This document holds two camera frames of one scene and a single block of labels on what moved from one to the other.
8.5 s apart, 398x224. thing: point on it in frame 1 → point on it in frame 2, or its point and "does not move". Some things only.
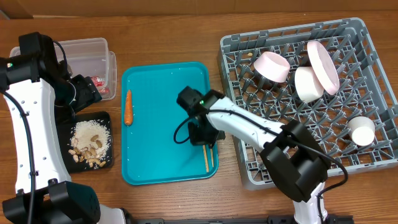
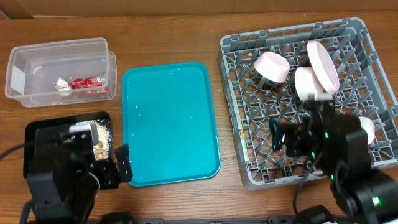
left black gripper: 89,93 → 111,175
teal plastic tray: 156,148 does not move
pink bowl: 272,66 does not move
